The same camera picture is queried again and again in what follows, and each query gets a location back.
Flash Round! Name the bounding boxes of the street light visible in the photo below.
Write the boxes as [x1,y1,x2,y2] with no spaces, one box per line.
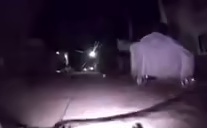
[87,48,98,59]

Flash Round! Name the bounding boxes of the grey paved road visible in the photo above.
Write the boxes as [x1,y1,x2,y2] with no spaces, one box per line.
[0,71,207,128]

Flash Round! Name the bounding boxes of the vehicle under pale cover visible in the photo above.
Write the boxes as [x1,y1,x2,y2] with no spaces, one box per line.
[129,31,196,87]

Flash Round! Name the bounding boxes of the dark building with window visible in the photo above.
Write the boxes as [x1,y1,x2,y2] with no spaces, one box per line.
[157,0,207,82]

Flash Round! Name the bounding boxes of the dark hose on ground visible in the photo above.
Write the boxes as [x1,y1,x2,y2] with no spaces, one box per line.
[53,90,193,128]

